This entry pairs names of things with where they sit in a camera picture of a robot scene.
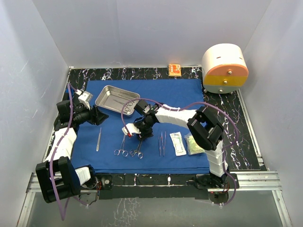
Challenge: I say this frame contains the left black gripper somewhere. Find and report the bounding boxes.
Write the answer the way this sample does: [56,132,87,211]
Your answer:
[72,102,108,125]

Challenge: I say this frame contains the steel scalpel handle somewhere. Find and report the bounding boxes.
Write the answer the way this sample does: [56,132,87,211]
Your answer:
[96,127,102,152]

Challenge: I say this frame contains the metal instrument tray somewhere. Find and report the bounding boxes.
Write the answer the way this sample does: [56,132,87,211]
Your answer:
[95,85,140,116]

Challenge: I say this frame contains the steel forceps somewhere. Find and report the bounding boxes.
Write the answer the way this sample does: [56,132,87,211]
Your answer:
[161,132,166,156]

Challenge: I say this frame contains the blue surgical drape cloth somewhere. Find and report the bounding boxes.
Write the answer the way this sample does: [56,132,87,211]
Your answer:
[71,79,209,174]

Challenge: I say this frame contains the steel ring-handle scissors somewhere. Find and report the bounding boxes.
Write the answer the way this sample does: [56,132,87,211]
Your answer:
[129,141,143,159]

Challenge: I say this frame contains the white packet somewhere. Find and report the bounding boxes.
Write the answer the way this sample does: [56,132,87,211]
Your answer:
[170,132,187,157]

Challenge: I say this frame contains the green suture packet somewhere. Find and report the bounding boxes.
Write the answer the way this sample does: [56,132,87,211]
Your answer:
[184,133,205,155]

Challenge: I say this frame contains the pink cylindrical tissue phantom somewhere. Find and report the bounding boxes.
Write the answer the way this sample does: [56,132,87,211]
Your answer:
[201,44,249,94]

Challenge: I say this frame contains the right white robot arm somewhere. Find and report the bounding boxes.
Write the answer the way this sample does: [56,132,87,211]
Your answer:
[134,100,229,188]

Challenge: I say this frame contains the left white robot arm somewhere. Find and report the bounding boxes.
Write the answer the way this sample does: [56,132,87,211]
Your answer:
[36,100,109,203]

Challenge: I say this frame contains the small orange circuit board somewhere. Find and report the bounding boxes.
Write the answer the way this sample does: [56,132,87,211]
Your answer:
[168,64,182,77]

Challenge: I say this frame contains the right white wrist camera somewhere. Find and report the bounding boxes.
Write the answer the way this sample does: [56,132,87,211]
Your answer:
[122,123,141,137]

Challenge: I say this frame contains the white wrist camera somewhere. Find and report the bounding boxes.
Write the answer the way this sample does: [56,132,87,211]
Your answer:
[76,90,93,110]
[122,123,141,137]

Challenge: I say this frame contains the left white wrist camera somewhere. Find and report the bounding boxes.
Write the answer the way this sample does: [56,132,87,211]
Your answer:
[76,90,93,110]

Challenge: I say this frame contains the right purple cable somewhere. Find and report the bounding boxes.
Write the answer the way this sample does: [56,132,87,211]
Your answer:
[120,98,240,206]

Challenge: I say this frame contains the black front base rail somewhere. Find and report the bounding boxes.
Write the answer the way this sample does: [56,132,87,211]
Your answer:
[96,173,240,202]

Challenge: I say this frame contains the aluminium frame extrusion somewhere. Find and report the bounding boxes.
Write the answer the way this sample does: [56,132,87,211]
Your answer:
[18,171,292,227]

